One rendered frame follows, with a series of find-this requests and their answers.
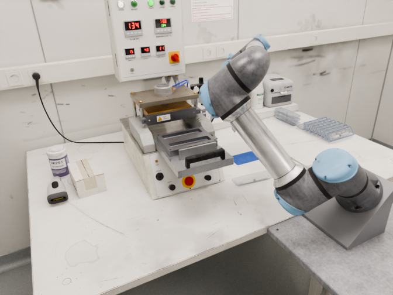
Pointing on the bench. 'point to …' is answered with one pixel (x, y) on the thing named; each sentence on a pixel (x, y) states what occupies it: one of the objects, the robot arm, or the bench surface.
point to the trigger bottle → (257, 96)
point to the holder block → (183, 139)
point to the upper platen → (166, 107)
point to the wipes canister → (58, 161)
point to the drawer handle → (204, 157)
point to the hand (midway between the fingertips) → (221, 128)
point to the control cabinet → (147, 41)
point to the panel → (159, 167)
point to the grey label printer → (277, 90)
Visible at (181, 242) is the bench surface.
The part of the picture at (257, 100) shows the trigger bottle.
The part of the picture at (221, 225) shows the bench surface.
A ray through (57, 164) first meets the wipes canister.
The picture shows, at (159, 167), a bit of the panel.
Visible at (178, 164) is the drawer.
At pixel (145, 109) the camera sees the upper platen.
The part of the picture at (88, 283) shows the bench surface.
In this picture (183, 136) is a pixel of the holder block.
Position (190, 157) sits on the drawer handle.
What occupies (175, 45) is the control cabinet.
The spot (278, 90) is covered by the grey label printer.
